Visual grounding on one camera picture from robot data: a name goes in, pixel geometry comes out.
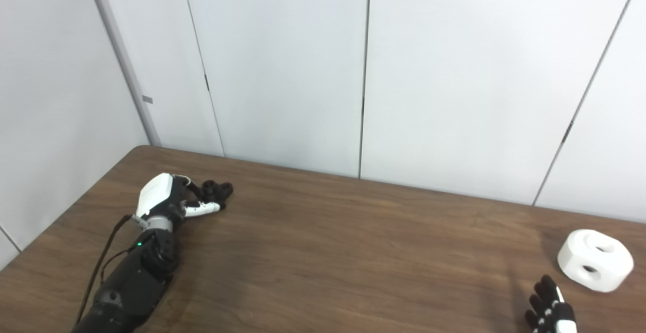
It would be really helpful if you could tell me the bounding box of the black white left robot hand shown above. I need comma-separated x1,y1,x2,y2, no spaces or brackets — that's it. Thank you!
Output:
135,173,226,221

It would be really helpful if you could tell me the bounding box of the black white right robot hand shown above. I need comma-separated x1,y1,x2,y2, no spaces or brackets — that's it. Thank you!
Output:
524,274,577,333

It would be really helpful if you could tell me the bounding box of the round white piece with holes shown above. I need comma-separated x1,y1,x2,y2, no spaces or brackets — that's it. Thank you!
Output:
557,229,635,294

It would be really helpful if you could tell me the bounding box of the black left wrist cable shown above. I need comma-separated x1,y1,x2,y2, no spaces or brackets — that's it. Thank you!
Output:
76,214,148,326

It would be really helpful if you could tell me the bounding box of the grey wall corner post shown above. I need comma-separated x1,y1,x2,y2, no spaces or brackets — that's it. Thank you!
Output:
83,0,163,147

